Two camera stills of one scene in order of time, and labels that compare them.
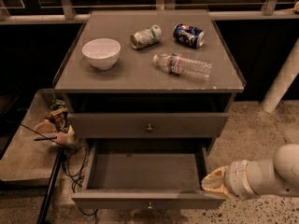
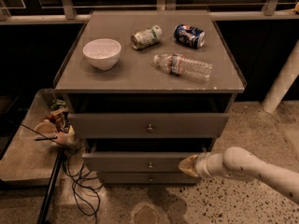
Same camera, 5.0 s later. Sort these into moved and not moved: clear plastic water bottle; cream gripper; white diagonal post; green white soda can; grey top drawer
Moved: cream gripper
Not moved: white diagonal post; grey top drawer; clear plastic water bottle; green white soda can
